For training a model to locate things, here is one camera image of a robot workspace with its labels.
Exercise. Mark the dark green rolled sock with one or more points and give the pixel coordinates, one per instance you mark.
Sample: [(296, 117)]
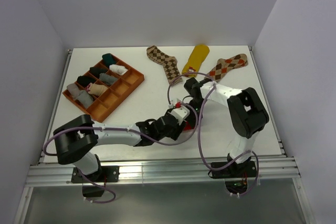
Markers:
[(108, 59)]

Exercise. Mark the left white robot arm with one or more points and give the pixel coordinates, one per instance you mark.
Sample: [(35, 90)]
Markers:
[(75, 139)]

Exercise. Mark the black rolled sock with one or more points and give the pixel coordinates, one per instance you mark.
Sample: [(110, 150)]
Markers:
[(84, 81), (95, 71)]

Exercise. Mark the taupe sock with red cuff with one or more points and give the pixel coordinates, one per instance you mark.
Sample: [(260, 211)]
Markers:
[(74, 91)]

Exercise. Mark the brown argyle sock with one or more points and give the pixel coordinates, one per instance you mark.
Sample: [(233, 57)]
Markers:
[(169, 64)]

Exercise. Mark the black box under rail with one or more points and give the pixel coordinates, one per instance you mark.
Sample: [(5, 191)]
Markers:
[(92, 192)]

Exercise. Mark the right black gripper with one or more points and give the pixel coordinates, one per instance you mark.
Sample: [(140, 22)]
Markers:
[(198, 116)]

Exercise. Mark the beige pink rolled sock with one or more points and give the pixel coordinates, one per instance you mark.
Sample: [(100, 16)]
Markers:
[(96, 89)]

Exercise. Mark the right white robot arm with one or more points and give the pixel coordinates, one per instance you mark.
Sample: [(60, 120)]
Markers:
[(247, 113)]

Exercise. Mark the orange compartment tray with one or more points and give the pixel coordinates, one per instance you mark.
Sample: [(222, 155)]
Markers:
[(106, 103)]

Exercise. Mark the grey sock with black stripes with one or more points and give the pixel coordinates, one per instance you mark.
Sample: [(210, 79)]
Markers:
[(85, 98)]

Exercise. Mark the orange argyle sock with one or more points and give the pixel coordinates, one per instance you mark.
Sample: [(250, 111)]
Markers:
[(224, 66)]

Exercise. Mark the red sock with white print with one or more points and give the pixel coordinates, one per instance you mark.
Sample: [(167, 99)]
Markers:
[(188, 126)]

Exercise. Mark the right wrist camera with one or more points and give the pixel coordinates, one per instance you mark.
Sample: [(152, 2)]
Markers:
[(174, 102)]

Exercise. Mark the black rolled sock upper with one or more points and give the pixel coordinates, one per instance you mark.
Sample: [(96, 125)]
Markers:
[(95, 71)]

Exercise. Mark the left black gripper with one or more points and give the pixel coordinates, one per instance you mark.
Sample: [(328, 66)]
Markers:
[(177, 130)]

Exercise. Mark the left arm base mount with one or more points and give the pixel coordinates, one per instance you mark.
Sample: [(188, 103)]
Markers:
[(105, 174)]

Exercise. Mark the yellow sock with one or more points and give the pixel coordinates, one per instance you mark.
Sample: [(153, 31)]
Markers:
[(195, 60)]

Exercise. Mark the black rolled sock lower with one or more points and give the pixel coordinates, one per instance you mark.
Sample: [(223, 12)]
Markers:
[(84, 81)]

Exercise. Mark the white rolled sock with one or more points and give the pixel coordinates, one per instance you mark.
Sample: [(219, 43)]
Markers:
[(118, 69)]

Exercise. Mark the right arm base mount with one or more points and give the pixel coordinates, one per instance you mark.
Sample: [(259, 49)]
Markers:
[(244, 170)]

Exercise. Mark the grey rolled sock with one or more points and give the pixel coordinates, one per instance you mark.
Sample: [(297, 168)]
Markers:
[(107, 79)]

